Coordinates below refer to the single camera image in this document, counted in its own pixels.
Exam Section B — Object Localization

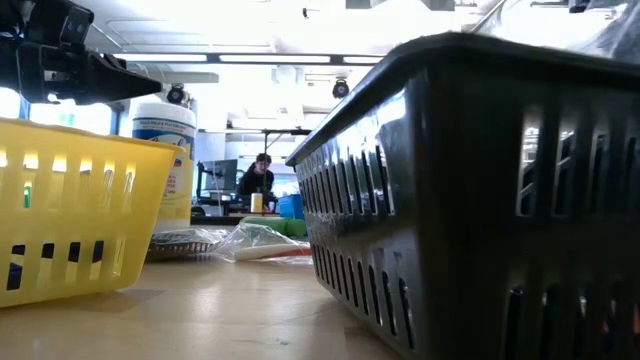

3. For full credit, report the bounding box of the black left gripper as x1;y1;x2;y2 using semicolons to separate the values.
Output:
0;42;164;106

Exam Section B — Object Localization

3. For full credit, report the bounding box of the yellow disinfecting wipes canister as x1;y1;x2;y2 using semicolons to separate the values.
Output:
131;101;197;234

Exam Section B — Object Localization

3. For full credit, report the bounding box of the black monitor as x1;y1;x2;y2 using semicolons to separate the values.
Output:
197;158;240;194

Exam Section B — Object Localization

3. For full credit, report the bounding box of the yellow plastic basket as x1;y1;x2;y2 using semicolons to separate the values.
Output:
0;117;185;309

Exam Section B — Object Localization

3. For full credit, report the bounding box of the person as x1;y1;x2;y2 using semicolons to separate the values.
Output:
235;152;277;199

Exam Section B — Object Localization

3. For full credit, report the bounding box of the green shampoo bottle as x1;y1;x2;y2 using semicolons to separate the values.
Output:
239;214;309;239

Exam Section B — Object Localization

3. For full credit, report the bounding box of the blue plastic basket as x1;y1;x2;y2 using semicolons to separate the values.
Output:
277;193;306;221

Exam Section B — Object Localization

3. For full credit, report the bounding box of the wrapped red white toothbrush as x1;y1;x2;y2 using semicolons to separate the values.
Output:
214;222;315;265

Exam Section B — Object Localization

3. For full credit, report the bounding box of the black plastic basket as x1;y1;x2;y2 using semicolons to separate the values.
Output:
285;32;640;360

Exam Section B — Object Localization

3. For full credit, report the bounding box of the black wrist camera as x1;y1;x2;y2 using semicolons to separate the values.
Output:
58;3;96;47

